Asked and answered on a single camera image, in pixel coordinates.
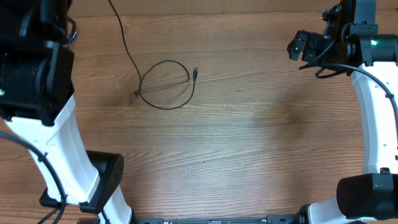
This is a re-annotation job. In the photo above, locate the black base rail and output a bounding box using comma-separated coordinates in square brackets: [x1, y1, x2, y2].
[134, 213, 308, 224]

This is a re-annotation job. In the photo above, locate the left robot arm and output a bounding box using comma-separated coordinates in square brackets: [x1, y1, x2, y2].
[1, 0, 135, 223]

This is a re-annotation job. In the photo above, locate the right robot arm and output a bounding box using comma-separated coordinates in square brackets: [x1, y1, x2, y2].
[266, 0, 397, 223]

